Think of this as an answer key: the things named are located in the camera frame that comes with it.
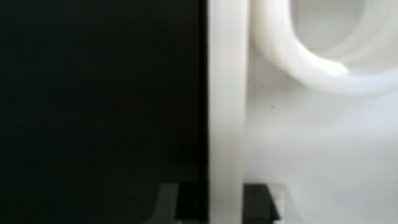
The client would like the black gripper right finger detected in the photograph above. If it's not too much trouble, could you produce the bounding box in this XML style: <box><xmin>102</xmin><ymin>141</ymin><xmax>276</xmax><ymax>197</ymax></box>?
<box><xmin>242</xmin><ymin>183</ymin><xmax>292</xmax><ymax>224</ymax></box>

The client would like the white square tabletop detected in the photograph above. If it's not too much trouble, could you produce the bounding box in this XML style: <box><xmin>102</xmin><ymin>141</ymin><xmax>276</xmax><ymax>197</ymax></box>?
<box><xmin>208</xmin><ymin>0</ymin><xmax>398</xmax><ymax>224</ymax></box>

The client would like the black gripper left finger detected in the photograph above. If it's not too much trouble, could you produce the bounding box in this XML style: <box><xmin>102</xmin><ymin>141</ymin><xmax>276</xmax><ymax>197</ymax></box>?
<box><xmin>144</xmin><ymin>182</ymin><xmax>208</xmax><ymax>224</ymax></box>

